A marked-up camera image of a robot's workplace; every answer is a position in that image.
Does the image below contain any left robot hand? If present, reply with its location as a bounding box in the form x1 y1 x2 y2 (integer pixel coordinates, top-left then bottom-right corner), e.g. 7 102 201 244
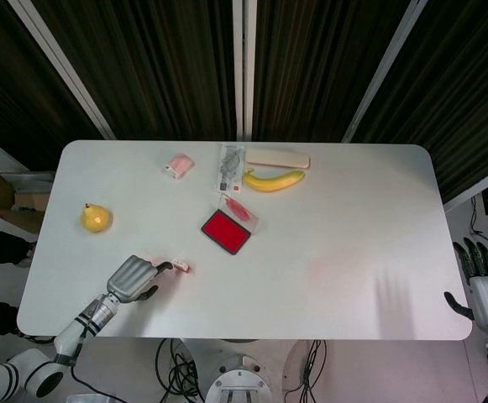
105 254 174 304

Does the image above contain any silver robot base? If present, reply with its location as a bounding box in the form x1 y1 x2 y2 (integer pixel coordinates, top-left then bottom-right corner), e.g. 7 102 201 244
204 354 275 403

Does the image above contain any yellow pear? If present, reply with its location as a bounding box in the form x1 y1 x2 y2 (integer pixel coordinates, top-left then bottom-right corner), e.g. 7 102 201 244
79 202 114 233

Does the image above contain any red ink pad black case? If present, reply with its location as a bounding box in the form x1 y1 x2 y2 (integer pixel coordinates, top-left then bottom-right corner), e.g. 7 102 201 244
200 209 253 256

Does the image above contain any pink tissue packet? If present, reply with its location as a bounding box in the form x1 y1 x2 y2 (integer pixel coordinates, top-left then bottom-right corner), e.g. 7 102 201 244
160 153 197 181

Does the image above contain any grey metal block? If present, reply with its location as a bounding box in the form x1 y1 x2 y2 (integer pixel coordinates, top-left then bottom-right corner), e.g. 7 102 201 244
66 393 111 403

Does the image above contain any clear ink pad lid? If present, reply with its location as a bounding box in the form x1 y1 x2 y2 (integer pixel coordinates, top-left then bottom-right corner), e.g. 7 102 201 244
219 194 262 236

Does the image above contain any clear plastic package grey item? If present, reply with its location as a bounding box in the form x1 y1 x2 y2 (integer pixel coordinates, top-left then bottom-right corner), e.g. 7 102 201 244
214 143 245 194

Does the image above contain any brown cardboard box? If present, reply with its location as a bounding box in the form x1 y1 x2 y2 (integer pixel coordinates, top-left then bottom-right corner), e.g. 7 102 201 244
0 171 56 234

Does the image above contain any yellow banana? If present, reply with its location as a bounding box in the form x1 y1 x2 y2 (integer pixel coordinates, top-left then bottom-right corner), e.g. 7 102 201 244
242 166 307 194

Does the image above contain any beige oblong case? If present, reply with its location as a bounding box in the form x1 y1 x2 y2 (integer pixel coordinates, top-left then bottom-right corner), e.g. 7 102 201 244
244 147 312 170

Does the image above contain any dark pleated curtain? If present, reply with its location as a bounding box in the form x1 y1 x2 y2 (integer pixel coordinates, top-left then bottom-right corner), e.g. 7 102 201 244
31 0 239 142
252 0 417 144
354 0 488 203
0 0 106 171

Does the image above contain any black cable bundle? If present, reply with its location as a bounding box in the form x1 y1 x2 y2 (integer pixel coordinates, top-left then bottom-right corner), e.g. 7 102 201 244
283 338 328 403
155 338 206 403

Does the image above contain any white frame post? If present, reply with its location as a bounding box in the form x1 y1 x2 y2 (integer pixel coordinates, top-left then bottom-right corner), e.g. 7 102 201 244
231 0 258 142
342 0 432 144
8 0 117 140

